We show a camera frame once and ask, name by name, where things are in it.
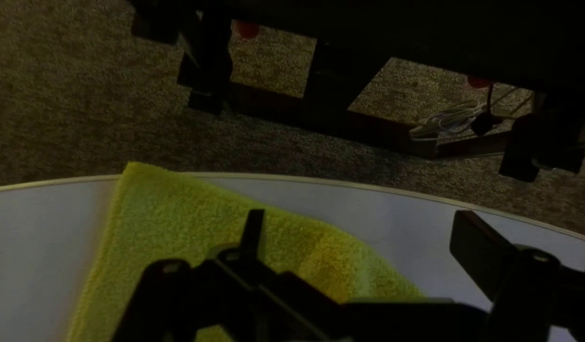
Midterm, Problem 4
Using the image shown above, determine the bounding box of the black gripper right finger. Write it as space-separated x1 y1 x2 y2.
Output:
448 209 585 342

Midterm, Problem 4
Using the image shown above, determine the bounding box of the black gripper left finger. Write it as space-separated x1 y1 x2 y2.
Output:
114 207 332 342

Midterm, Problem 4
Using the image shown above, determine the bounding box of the yellow microfibre cloth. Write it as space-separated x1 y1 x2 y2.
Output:
62 160 427 342

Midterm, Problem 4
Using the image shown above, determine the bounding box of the red round knob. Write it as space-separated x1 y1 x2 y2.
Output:
467 74 497 90
233 17 262 40

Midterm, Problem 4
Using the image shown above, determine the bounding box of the white floor cable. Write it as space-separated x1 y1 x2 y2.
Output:
406 82 505 143

